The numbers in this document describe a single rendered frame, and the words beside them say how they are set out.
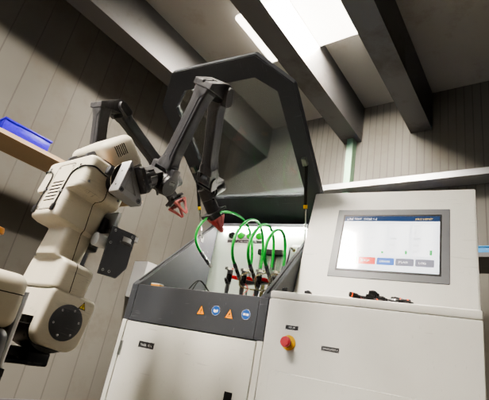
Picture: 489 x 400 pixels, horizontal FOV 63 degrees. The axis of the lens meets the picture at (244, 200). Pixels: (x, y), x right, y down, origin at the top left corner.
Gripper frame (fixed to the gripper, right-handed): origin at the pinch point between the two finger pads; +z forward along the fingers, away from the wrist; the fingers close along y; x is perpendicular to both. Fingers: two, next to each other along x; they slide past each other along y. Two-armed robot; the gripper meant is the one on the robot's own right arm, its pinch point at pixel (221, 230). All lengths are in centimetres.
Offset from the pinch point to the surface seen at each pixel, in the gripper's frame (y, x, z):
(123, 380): -52, 34, 41
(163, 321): -31.1, 20.9, 25.5
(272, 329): -19.4, -27.2, 33.4
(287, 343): -23, -36, 35
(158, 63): 155, 169, -110
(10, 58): 54, 221, -151
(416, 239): 42, -62, 31
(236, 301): -16.6, -11.0, 24.3
